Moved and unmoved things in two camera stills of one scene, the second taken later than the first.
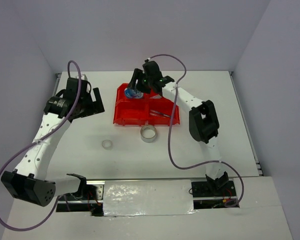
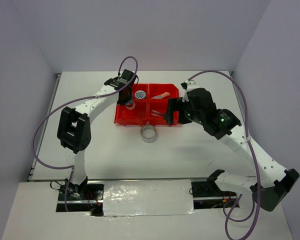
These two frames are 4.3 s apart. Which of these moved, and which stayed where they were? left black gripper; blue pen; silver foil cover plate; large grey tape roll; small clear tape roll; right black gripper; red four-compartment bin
Moved: right black gripper; blue pen; left black gripper; small clear tape roll
Stayed: red four-compartment bin; silver foil cover plate; large grey tape roll
